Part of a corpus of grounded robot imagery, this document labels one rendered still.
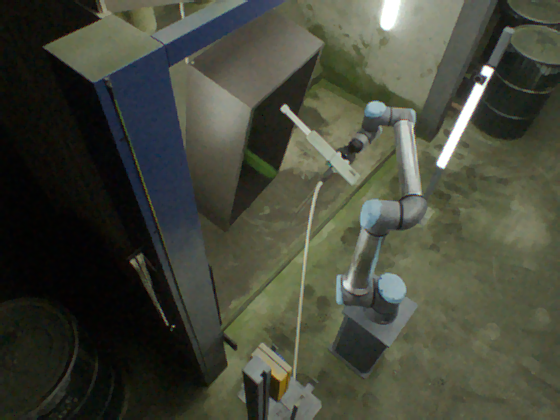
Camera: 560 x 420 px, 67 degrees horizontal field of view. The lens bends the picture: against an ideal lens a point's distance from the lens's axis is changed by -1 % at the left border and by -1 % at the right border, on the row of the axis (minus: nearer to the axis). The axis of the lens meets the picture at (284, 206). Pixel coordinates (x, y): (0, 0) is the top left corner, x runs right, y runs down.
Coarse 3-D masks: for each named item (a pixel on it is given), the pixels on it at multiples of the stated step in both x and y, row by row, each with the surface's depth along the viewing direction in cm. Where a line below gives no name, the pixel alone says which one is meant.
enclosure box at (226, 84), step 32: (256, 32) 201; (288, 32) 206; (192, 64) 183; (224, 64) 187; (256, 64) 191; (288, 64) 195; (192, 96) 197; (224, 96) 183; (256, 96) 182; (288, 96) 248; (192, 128) 216; (224, 128) 199; (256, 128) 286; (288, 128) 267; (192, 160) 239; (224, 160) 219; (256, 160) 312; (224, 192) 242; (256, 192) 300; (224, 224) 272
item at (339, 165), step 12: (288, 108) 197; (312, 132) 195; (312, 144) 196; (324, 144) 195; (324, 156) 196; (336, 156) 194; (336, 168) 195; (348, 168) 194; (324, 180) 209; (348, 180) 194
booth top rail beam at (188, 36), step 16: (224, 0) 102; (240, 0) 103; (256, 0) 105; (272, 0) 110; (192, 16) 98; (208, 16) 98; (224, 16) 100; (240, 16) 104; (256, 16) 109; (160, 32) 93; (176, 32) 93; (192, 32) 95; (208, 32) 99; (224, 32) 103; (176, 48) 94; (192, 48) 97
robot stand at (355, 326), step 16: (400, 304) 235; (416, 304) 236; (352, 320) 230; (368, 320) 229; (400, 320) 230; (336, 336) 269; (352, 336) 246; (368, 336) 232; (384, 336) 224; (336, 352) 278; (352, 352) 260; (368, 352) 245; (352, 368) 274; (368, 368) 265
